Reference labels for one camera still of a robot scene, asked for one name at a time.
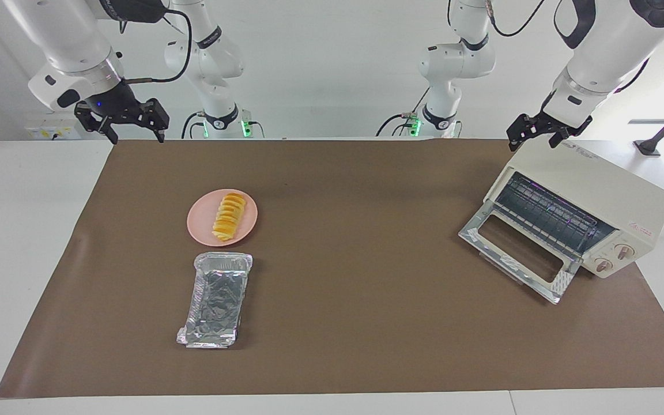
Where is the sliced orange bread loaf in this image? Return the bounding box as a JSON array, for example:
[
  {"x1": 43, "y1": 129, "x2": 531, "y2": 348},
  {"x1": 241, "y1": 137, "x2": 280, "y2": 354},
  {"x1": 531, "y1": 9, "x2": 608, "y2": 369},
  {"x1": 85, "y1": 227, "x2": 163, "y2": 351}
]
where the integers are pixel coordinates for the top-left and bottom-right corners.
[{"x1": 212, "y1": 193, "x2": 247, "y2": 242}]

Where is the aluminium foil tray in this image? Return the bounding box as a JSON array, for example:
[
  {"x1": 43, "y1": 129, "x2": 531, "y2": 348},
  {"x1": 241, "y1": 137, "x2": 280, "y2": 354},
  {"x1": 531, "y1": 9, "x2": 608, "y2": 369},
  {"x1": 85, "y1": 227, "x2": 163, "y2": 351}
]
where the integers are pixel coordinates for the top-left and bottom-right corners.
[{"x1": 176, "y1": 252, "x2": 254, "y2": 349}]

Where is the cream toaster oven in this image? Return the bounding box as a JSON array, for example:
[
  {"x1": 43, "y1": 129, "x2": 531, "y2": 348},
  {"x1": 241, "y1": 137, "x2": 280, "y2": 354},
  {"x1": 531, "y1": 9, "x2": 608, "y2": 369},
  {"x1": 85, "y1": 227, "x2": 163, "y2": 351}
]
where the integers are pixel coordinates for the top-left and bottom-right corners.
[{"x1": 484, "y1": 138, "x2": 664, "y2": 280}]

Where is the glass oven door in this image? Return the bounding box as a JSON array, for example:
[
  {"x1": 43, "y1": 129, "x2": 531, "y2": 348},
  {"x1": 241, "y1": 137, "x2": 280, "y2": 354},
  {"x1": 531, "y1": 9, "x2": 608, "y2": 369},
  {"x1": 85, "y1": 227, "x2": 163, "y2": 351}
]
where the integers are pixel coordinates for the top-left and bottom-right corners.
[{"x1": 459, "y1": 201, "x2": 582, "y2": 305}]

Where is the pink round plate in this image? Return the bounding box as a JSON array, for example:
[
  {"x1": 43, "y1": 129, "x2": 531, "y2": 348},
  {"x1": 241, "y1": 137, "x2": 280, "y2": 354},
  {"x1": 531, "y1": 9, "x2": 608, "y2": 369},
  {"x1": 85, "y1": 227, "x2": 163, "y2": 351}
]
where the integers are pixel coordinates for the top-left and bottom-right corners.
[{"x1": 187, "y1": 188, "x2": 259, "y2": 247}]

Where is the brown table mat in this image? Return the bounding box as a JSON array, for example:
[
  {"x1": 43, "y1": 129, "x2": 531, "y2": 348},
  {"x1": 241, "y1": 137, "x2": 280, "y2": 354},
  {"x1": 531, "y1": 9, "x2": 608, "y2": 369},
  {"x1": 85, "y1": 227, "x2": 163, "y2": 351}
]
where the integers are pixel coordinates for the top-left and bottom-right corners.
[{"x1": 0, "y1": 138, "x2": 664, "y2": 398}]

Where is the black base cable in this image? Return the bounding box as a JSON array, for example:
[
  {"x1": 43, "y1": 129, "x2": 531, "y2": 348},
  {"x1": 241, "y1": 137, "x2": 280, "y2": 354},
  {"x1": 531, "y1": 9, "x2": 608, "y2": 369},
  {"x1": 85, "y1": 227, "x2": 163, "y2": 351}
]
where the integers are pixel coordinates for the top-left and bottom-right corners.
[
  {"x1": 181, "y1": 111, "x2": 205, "y2": 139},
  {"x1": 375, "y1": 86, "x2": 432, "y2": 138}
]

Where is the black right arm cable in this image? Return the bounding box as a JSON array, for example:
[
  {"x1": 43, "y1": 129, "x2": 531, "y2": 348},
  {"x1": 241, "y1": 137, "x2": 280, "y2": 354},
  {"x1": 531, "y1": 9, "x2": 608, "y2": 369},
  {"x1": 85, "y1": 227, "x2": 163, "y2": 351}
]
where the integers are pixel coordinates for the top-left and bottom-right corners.
[{"x1": 120, "y1": 0, "x2": 193, "y2": 85}]

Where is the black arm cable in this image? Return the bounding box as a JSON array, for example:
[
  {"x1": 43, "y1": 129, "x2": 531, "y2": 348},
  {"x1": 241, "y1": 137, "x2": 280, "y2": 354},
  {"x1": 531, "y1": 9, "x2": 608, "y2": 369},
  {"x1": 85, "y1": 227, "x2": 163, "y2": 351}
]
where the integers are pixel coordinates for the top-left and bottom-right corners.
[
  {"x1": 120, "y1": 0, "x2": 193, "y2": 85},
  {"x1": 485, "y1": 0, "x2": 547, "y2": 37}
]

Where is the white wall socket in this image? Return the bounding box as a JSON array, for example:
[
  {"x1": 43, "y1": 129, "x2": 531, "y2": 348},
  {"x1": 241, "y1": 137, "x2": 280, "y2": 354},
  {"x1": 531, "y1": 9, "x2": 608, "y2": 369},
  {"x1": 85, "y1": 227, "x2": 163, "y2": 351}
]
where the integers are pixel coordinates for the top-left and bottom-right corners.
[{"x1": 25, "y1": 120, "x2": 82, "y2": 141}]

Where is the wire oven rack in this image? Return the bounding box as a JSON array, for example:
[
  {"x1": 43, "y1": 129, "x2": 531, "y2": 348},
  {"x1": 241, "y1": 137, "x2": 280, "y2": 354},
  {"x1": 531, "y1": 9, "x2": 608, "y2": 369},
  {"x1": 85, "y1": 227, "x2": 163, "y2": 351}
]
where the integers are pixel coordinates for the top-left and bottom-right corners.
[{"x1": 493, "y1": 172, "x2": 615, "y2": 254}]

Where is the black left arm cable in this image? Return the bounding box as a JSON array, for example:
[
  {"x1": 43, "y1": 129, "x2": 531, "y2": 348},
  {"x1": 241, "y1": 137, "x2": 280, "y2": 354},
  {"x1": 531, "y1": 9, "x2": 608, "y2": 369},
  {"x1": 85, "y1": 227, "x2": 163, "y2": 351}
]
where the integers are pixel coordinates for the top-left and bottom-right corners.
[{"x1": 485, "y1": 0, "x2": 547, "y2": 37}]

